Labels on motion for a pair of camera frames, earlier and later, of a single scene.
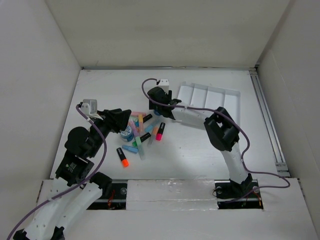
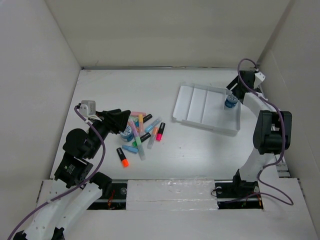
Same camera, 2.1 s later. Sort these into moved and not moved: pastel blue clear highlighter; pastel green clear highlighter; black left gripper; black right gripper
Moved: black right gripper
Not moved: pastel blue clear highlighter; black left gripper; pastel green clear highlighter
